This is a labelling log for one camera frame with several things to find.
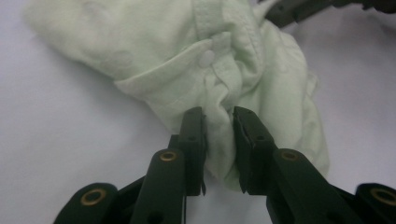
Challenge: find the light green baby shirt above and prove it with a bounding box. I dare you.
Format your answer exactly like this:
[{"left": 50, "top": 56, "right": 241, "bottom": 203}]
[{"left": 23, "top": 0, "right": 331, "bottom": 192}]

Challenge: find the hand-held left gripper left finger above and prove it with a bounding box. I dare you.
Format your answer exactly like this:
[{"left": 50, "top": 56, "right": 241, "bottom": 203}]
[{"left": 168, "top": 106, "right": 208, "bottom": 197}]

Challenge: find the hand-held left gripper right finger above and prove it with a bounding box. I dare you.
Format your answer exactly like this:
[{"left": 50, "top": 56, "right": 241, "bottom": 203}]
[{"left": 233, "top": 105, "right": 278, "bottom": 196}]

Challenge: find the white table cover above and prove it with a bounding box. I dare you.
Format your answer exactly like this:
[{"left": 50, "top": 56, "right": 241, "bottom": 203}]
[{"left": 0, "top": 0, "right": 396, "bottom": 224}]

